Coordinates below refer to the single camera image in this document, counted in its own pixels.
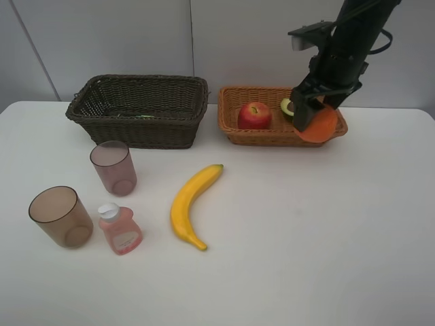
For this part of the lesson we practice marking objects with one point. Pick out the dark green pump bottle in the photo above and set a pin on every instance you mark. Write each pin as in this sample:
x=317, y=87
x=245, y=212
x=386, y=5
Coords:
x=133, y=116

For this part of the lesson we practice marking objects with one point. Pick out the brown translucent plastic cup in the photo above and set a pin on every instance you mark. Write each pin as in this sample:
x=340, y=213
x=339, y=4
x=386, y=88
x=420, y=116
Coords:
x=59, y=212

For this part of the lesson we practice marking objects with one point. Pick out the red apple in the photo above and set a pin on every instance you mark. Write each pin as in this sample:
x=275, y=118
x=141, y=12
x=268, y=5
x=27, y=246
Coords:
x=254, y=115

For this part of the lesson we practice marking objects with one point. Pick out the pink liquid bottle white cap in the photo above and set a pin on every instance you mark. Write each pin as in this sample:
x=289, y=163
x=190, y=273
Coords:
x=121, y=232

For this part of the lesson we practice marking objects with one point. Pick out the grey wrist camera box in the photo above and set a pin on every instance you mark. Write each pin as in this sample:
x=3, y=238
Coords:
x=314, y=35

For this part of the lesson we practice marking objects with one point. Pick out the purple translucent plastic cup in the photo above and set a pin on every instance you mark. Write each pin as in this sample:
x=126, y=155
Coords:
x=114, y=166

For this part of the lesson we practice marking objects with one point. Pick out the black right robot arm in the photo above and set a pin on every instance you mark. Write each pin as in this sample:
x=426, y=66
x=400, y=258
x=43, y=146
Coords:
x=343, y=46

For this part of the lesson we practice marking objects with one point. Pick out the halved avocado with pit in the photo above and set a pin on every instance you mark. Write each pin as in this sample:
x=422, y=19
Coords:
x=287, y=109

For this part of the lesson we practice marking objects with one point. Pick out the dark brown wicker basket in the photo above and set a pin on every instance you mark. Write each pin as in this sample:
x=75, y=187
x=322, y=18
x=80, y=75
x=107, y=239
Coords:
x=178, y=102

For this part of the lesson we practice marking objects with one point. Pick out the yellow banana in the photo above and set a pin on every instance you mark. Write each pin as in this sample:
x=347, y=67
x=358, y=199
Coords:
x=186, y=196

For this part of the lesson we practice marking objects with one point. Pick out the light orange wicker basket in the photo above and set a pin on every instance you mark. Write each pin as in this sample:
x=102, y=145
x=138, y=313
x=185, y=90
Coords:
x=280, y=131

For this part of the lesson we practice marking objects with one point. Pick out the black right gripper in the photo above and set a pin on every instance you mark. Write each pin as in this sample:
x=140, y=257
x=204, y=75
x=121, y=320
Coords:
x=334, y=74

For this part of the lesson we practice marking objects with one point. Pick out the peeled orange tangerine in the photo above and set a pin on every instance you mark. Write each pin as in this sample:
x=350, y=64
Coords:
x=322, y=126

